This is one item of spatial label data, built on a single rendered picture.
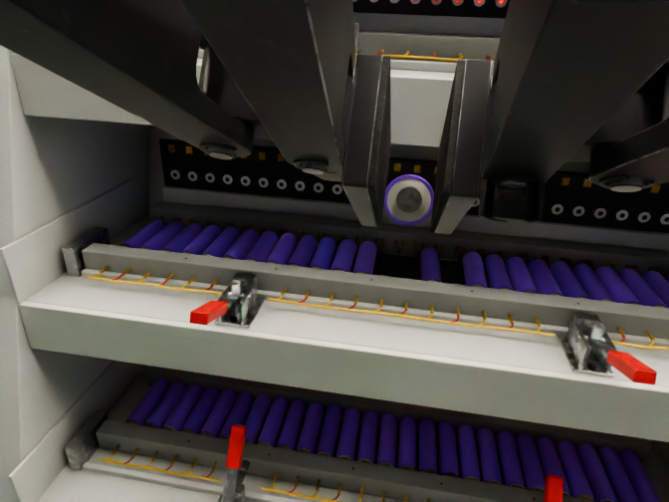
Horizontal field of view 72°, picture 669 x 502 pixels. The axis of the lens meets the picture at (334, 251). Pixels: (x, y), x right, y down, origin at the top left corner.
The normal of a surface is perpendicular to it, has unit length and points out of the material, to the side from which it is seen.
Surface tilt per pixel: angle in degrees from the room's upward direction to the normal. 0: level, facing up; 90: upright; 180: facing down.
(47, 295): 17
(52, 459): 90
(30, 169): 90
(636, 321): 106
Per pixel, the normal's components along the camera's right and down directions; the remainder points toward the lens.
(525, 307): -0.16, 0.43
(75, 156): 0.99, 0.11
